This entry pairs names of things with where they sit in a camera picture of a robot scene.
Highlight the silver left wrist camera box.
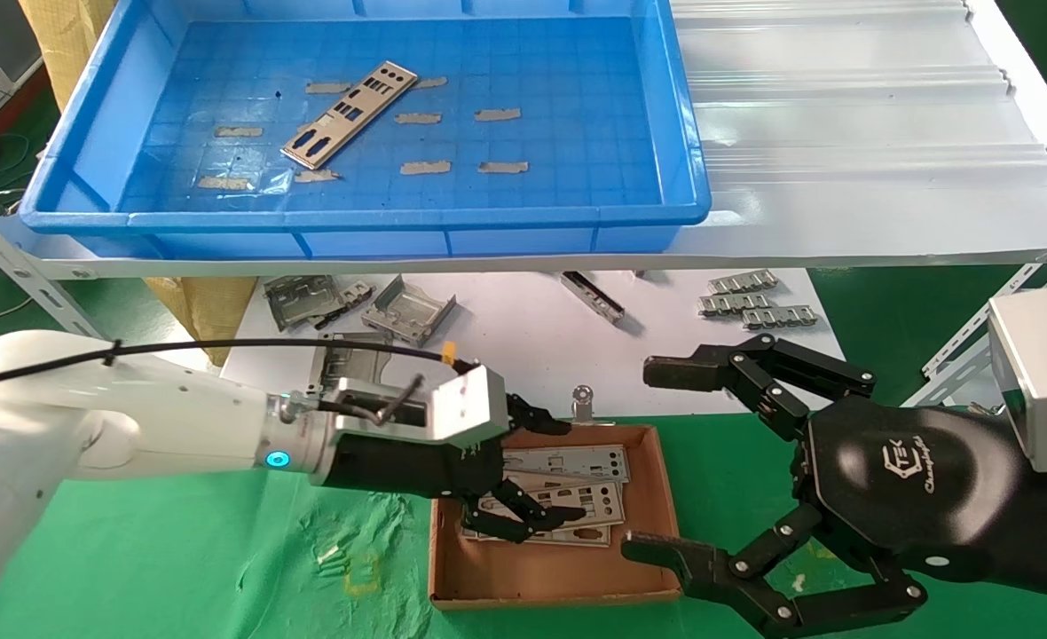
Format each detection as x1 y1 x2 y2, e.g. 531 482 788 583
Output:
324 362 511 445

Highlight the long narrow metal bracket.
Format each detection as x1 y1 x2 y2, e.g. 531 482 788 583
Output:
561 271 626 326

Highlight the grey tray-shaped metal bracket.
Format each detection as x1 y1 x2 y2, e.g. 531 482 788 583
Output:
361 274 458 349

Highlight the blue plastic tray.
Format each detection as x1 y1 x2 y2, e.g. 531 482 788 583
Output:
20 0 713 260

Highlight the white metal shelf board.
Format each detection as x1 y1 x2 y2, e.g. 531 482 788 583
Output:
0 0 1047 281

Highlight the silver binder clip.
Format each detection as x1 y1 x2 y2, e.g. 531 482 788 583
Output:
566 384 615 429

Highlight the slotted metal connector strip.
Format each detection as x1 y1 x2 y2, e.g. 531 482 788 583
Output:
697 293 775 318
742 305 821 331
708 270 780 295

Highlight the grey stamped metal plate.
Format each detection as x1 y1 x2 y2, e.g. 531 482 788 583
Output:
312 331 395 387

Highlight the grey folded metal bracket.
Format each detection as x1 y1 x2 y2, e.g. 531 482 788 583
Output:
264 275 347 333

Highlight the green table cloth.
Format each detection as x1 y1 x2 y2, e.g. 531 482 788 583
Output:
0 415 1047 639

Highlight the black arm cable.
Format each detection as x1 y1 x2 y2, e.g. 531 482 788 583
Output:
0 337 480 391

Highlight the shallow brown cardboard box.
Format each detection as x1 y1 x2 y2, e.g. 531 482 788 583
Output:
429 424 682 611

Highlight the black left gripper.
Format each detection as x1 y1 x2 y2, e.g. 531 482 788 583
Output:
315 393 588 544

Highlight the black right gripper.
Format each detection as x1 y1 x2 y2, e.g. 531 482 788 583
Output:
621 334 1047 639

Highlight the yellow woven sack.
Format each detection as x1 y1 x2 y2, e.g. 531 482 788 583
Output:
18 0 260 367

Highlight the clear plastic film scrap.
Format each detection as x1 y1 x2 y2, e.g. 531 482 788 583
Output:
248 165 295 198

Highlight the grey perforated angle brace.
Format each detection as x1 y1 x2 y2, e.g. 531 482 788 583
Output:
914 262 1047 409
0 182 103 340

